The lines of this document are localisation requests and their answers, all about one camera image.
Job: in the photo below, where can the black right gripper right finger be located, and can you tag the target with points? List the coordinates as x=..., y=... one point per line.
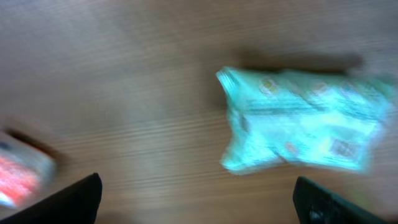
x=316, y=204

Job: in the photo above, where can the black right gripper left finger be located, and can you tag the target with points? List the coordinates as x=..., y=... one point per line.
x=76, y=204

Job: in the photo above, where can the red tissue packet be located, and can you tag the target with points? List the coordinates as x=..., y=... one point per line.
x=25, y=169

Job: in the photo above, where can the teal wipes packet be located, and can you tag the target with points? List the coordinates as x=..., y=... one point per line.
x=321, y=120

